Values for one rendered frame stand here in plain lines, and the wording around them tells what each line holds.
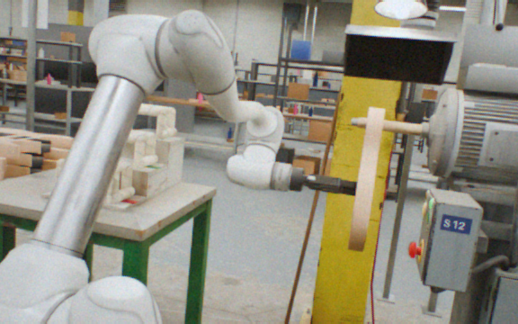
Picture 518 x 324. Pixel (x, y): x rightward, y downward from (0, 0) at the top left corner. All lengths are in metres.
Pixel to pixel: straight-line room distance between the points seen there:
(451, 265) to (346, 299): 1.42
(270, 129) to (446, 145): 0.53
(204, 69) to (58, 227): 0.43
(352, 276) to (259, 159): 1.18
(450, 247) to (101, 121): 0.80
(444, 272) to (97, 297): 0.74
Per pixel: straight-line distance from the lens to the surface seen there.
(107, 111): 1.00
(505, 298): 1.35
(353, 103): 2.28
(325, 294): 2.51
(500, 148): 1.31
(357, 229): 1.28
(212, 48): 0.98
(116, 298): 0.81
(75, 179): 0.97
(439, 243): 1.12
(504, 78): 1.37
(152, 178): 1.53
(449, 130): 1.30
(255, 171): 1.43
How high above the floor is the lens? 1.34
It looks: 10 degrees down
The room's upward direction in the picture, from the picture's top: 6 degrees clockwise
